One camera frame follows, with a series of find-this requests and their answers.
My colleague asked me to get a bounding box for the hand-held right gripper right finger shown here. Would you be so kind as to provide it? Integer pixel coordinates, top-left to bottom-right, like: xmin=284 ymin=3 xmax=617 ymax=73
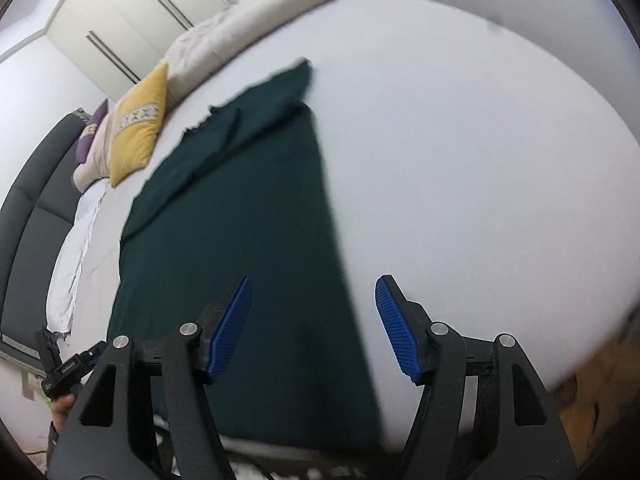
xmin=375 ymin=274 xmax=583 ymax=480

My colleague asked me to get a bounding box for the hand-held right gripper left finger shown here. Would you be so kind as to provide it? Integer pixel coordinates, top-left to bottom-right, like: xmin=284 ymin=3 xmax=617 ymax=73
xmin=49 ymin=274 xmax=253 ymax=480

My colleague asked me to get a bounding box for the dark green garment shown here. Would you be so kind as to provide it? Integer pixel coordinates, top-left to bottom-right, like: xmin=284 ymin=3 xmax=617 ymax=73
xmin=106 ymin=58 xmax=385 ymax=453

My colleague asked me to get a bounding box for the person's left hand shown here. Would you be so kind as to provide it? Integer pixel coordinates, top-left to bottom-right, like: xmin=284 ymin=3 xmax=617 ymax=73
xmin=51 ymin=393 xmax=77 ymax=435

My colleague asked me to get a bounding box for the white pillow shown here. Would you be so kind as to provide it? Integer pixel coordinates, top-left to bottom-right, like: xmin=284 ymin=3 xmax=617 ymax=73
xmin=46 ymin=190 xmax=108 ymax=335

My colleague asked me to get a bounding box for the dark grey headboard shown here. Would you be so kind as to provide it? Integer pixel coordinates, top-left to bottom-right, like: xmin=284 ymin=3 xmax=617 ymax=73
xmin=0 ymin=108 xmax=96 ymax=364

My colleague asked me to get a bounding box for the white bed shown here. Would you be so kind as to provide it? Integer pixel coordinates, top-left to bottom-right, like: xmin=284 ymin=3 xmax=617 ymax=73
xmin=0 ymin=0 xmax=640 ymax=456

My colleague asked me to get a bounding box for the yellow patterned pillow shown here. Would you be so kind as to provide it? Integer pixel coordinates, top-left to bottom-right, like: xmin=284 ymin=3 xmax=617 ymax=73
xmin=108 ymin=62 xmax=170 ymax=188

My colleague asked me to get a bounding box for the purple pillow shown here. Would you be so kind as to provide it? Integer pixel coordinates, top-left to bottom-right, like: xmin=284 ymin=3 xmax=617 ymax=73
xmin=75 ymin=98 xmax=110 ymax=164

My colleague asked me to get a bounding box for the beige duvet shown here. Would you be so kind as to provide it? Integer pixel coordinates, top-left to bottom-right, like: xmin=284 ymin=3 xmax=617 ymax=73
xmin=72 ymin=0 xmax=404 ymax=192

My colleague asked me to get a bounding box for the cream wardrobe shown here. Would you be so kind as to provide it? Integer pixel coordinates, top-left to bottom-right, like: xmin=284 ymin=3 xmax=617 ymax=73
xmin=46 ymin=0 xmax=239 ymax=101

